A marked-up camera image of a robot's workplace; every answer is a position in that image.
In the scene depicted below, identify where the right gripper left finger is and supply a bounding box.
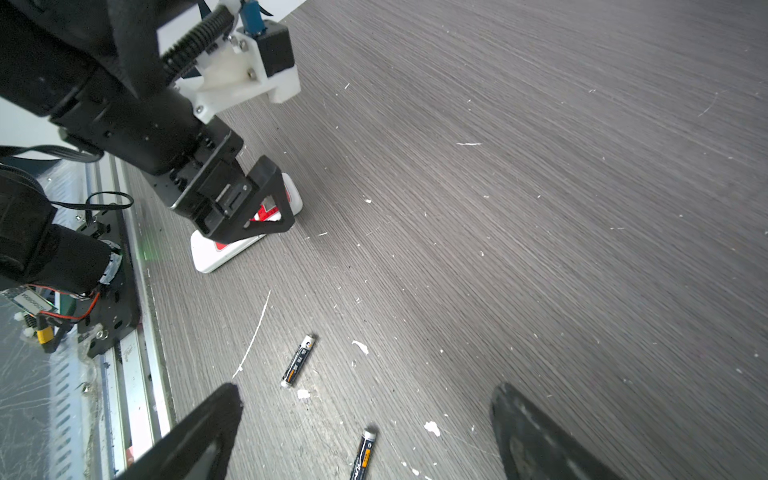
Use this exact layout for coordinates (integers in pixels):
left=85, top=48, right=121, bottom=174
left=117, top=383, right=243, bottom=480

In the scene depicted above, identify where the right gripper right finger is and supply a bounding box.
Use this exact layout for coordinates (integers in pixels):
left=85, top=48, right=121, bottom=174
left=490, top=383, right=622, bottom=480

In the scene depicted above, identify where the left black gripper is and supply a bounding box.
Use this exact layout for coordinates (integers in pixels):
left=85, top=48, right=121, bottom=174
left=143, top=117, right=294, bottom=244

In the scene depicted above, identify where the white red remote control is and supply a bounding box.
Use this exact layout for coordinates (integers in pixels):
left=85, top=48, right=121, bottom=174
left=190, top=173, right=303, bottom=273

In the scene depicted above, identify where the black AAA battery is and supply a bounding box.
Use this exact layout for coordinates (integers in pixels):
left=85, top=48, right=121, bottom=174
left=350, top=429, right=377, bottom=480
left=280, top=335, right=316, bottom=388

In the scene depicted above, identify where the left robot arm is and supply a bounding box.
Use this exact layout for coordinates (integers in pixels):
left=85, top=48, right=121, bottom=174
left=1, top=1, right=300, bottom=244

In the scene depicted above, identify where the white plastic strip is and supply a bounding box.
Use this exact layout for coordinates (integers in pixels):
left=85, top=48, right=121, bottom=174
left=231, top=289, right=273, bottom=380

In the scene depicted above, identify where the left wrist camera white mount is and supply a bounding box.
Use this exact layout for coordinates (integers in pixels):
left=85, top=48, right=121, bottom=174
left=158, top=1, right=301, bottom=124

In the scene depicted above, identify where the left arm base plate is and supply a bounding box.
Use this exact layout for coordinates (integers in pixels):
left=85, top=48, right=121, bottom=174
left=77, top=210, right=142, bottom=358

